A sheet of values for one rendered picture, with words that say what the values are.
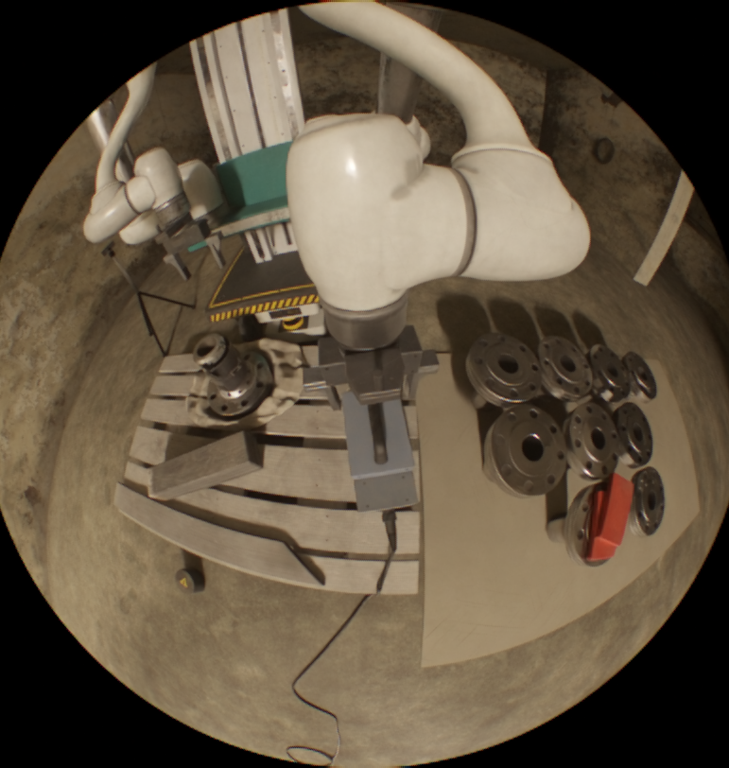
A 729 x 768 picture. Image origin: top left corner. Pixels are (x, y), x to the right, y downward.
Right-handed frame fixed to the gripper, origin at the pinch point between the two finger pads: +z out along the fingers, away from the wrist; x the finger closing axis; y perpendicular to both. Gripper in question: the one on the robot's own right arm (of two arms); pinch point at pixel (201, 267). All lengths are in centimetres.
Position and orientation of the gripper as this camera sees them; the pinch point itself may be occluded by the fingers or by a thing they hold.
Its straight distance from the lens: 77.5
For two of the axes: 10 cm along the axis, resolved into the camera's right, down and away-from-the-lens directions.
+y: -0.6, -8.6, 5.1
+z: 0.7, 5.1, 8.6
